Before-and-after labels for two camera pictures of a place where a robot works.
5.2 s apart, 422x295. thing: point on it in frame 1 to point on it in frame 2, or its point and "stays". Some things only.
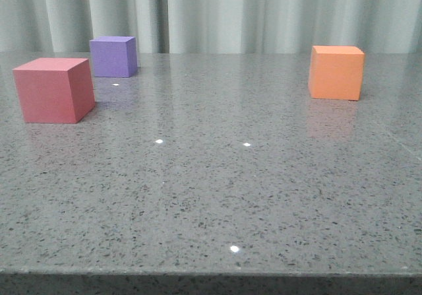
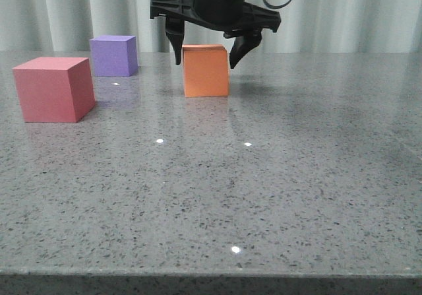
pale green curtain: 175,16 stays
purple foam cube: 114,56 stays
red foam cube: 55,90 stays
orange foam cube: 336,72 to 206,70
